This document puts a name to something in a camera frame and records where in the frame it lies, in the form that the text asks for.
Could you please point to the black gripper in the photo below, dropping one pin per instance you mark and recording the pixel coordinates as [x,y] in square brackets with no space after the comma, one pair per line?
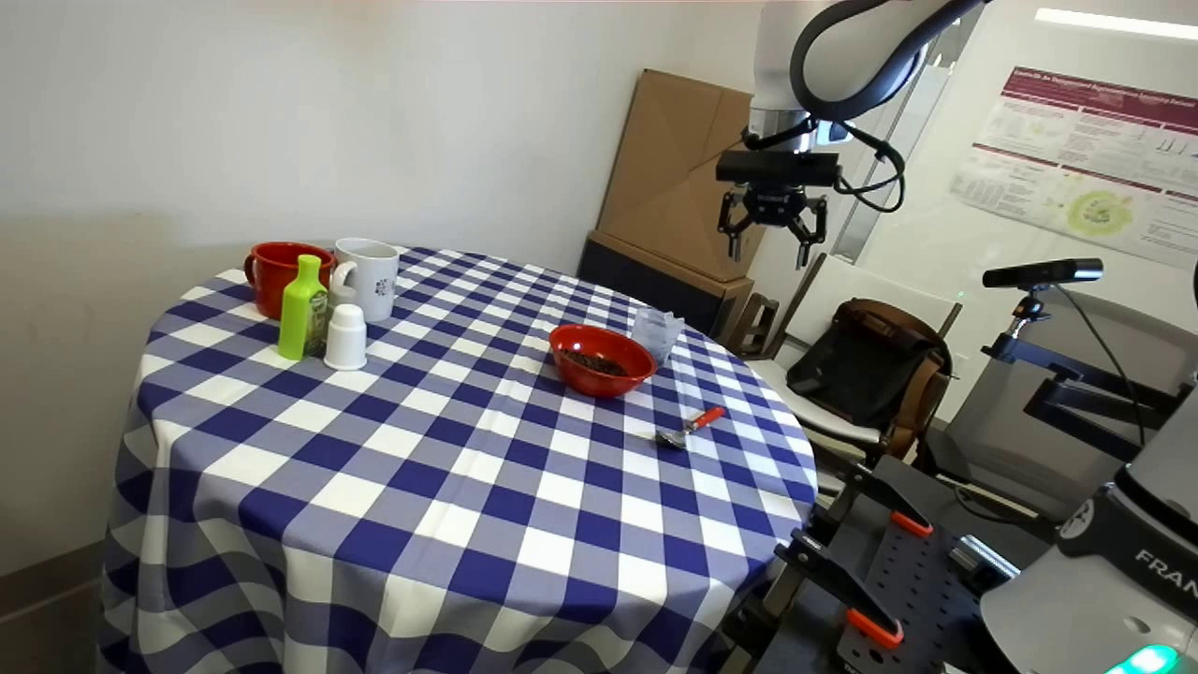
[773,207]

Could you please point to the clear plastic measuring cup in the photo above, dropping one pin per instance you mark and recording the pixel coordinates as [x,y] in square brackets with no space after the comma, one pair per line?
[656,335]

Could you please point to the red plastic bowl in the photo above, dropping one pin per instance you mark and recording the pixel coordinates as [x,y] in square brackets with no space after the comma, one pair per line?
[567,358]

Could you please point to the brown cardboard box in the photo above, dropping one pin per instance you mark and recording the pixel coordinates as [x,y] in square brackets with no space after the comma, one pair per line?
[675,174]

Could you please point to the black crate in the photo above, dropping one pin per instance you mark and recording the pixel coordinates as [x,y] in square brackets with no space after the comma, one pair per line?
[649,287]

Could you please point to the dark brown beans pile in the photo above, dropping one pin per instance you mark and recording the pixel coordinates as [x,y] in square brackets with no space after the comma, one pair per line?
[604,370]

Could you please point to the black perforated robot cart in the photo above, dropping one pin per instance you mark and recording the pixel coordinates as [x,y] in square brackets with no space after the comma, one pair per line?
[911,584]

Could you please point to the white mug with print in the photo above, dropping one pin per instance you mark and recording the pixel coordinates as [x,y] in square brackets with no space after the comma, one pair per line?
[371,287]

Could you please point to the blue white checkered tablecloth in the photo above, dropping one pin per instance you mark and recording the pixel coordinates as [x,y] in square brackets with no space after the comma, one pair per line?
[436,501]

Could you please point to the green plastic bottle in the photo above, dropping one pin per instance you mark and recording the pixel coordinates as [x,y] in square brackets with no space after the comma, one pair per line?
[304,319]

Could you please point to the red mug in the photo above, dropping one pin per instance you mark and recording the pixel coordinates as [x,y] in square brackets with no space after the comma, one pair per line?
[266,284]

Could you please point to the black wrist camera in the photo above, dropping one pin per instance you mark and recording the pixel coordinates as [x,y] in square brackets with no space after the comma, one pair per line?
[773,169]

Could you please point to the black bar camera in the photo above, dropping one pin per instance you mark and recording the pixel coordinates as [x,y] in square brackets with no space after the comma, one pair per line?
[1041,272]

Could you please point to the white wall poster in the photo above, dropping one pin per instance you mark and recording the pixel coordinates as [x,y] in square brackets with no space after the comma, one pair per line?
[1097,151]

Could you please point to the black camera tripod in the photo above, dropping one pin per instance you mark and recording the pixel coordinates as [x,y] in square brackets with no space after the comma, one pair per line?
[1071,396]

